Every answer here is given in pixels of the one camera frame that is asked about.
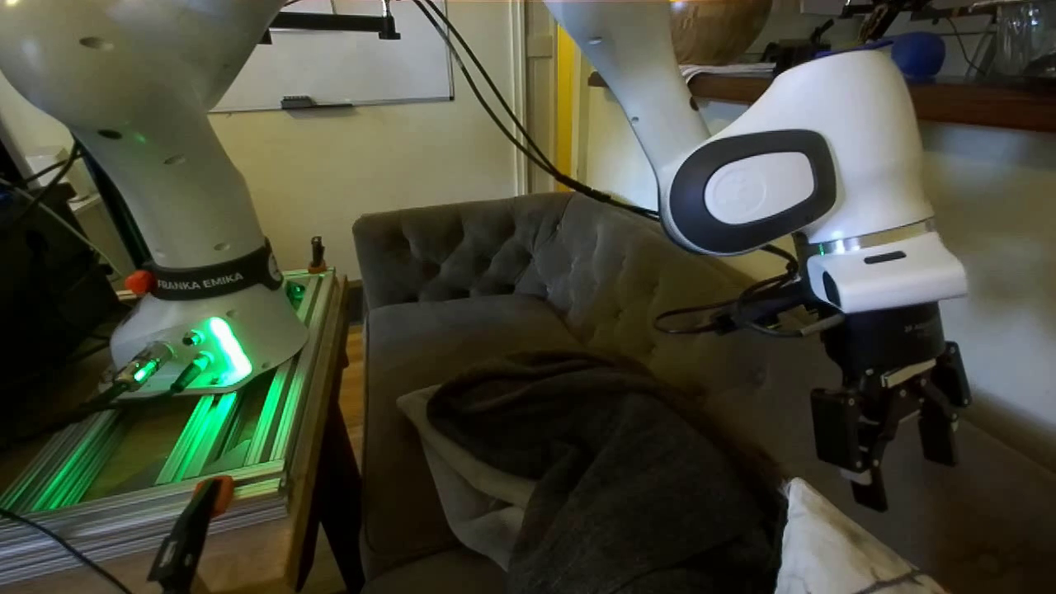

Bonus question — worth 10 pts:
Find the brown wooden shelf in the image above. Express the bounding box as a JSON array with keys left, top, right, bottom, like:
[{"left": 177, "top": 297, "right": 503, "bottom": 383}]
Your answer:
[{"left": 686, "top": 70, "right": 1056, "bottom": 138}]

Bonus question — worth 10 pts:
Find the blue plastic ladle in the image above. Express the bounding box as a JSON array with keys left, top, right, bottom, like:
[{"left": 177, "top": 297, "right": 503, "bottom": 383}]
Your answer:
[{"left": 886, "top": 31, "right": 952, "bottom": 82}]

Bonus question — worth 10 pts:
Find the white folded cloth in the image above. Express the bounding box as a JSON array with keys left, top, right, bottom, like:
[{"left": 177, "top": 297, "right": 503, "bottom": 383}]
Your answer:
[{"left": 394, "top": 383, "right": 538, "bottom": 572}]

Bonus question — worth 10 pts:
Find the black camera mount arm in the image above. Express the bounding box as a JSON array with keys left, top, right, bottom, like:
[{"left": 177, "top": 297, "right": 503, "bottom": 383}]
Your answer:
[{"left": 266, "top": 5, "right": 404, "bottom": 44}]

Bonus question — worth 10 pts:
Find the gray tufted sofa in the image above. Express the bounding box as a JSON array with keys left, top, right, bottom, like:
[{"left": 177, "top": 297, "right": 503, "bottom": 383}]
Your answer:
[{"left": 354, "top": 191, "right": 1056, "bottom": 594}]

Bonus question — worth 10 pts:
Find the thin black floor cable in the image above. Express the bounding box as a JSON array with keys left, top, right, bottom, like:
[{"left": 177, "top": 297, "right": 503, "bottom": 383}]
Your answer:
[{"left": 0, "top": 506, "right": 134, "bottom": 594}]

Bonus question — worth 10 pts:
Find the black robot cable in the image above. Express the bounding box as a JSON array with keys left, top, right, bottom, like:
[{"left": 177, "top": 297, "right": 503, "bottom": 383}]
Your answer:
[{"left": 409, "top": 0, "right": 818, "bottom": 340}]

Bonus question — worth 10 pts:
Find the brown wooden bowl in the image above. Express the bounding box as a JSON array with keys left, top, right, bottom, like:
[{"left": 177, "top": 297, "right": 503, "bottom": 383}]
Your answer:
[{"left": 671, "top": 0, "right": 774, "bottom": 66}]

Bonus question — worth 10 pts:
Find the white patterned pillow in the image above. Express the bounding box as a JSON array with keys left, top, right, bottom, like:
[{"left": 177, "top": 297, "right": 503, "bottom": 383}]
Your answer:
[{"left": 773, "top": 476, "right": 952, "bottom": 594}]

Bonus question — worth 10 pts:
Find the aluminum robot base frame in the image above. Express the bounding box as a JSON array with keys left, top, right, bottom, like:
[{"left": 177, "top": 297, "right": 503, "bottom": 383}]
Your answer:
[{"left": 0, "top": 268, "right": 342, "bottom": 587}]

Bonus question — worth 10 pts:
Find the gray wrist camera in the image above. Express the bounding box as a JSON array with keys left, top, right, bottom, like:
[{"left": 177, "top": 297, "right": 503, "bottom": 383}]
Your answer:
[{"left": 712, "top": 286, "right": 850, "bottom": 340}]

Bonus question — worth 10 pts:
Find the dark gray blanket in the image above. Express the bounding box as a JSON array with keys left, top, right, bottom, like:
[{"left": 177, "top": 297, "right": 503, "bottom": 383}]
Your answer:
[{"left": 426, "top": 354, "right": 789, "bottom": 594}]

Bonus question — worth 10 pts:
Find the clear glass jar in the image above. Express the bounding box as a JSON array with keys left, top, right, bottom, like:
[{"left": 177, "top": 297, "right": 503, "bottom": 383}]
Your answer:
[{"left": 986, "top": 0, "right": 1056, "bottom": 79}]

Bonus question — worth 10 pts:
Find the black orange clamp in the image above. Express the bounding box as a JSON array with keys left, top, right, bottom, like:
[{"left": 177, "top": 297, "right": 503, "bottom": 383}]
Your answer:
[{"left": 144, "top": 473, "right": 237, "bottom": 594}]

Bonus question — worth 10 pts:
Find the white whiteboard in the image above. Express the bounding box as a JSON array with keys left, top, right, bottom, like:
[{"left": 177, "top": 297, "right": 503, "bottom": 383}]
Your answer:
[{"left": 210, "top": 0, "right": 459, "bottom": 114}]

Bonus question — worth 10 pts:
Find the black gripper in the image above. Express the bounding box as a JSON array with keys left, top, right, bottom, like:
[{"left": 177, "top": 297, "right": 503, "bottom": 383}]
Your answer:
[{"left": 807, "top": 300, "right": 972, "bottom": 515}]

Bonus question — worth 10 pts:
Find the black equipment box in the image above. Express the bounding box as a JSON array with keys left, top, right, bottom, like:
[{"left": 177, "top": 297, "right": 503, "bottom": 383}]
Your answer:
[{"left": 0, "top": 179, "right": 120, "bottom": 443}]

